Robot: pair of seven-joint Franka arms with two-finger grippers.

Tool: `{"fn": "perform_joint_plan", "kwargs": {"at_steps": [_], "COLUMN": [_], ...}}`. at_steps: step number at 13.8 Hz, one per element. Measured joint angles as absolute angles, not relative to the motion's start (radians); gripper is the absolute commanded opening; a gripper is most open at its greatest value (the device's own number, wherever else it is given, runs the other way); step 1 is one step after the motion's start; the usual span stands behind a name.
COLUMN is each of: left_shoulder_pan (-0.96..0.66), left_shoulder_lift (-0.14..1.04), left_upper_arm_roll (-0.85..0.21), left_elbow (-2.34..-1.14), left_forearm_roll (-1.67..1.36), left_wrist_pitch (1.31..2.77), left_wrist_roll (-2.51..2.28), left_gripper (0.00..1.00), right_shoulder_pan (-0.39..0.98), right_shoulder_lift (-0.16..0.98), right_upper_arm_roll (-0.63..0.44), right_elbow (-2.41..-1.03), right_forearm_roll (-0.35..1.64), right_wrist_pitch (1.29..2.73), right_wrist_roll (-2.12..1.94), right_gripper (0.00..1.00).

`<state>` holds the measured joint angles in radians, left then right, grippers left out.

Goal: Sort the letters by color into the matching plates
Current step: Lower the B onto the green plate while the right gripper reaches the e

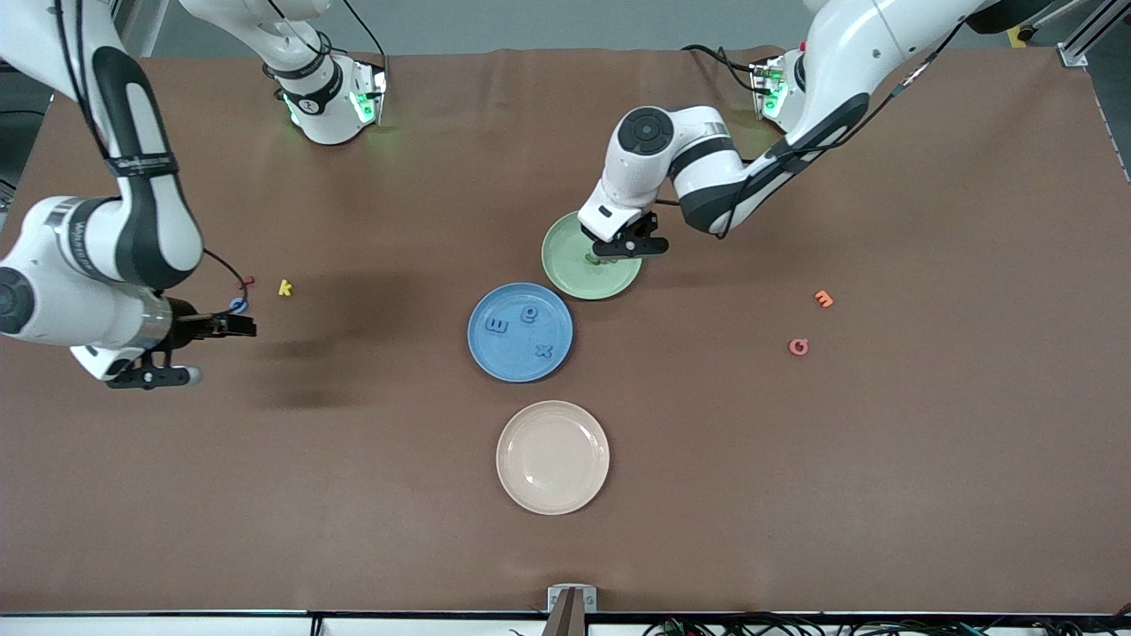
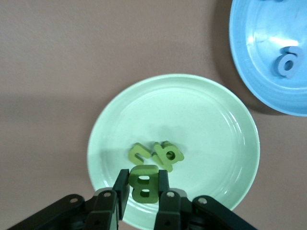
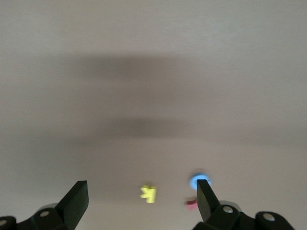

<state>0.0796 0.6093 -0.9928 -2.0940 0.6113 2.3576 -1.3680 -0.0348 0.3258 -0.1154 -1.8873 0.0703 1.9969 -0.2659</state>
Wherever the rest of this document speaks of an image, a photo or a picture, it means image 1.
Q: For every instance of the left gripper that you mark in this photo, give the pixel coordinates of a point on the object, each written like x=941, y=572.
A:
x=586, y=232

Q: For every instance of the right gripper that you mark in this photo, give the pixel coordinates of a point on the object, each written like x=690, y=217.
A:
x=186, y=323

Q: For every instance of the blue letter o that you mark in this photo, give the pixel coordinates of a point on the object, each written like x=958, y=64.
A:
x=529, y=314

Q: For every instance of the blue foam letter m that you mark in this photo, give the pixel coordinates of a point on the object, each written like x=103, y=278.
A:
x=497, y=325

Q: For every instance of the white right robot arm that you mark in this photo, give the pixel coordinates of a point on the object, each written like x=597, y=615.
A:
x=141, y=221

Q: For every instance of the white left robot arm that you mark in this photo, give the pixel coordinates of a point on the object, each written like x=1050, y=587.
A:
x=848, y=53

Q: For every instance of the green plate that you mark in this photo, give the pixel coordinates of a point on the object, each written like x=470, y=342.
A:
x=565, y=274

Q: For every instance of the blue plate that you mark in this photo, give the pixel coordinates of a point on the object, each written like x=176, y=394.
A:
x=508, y=362

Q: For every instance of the pink foam letter G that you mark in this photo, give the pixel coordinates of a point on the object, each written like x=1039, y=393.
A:
x=793, y=347

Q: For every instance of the cream plate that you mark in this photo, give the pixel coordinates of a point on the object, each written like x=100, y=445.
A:
x=552, y=458

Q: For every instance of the brown table mat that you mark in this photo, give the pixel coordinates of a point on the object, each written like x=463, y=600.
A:
x=884, y=486

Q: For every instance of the grey metal bracket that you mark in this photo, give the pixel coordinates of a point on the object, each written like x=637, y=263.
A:
x=590, y=599

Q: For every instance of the dark post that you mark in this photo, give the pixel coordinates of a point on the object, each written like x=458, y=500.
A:
x=565, y=618

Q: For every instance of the aluminium frame profile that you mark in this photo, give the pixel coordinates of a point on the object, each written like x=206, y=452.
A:
x=1082, y=44

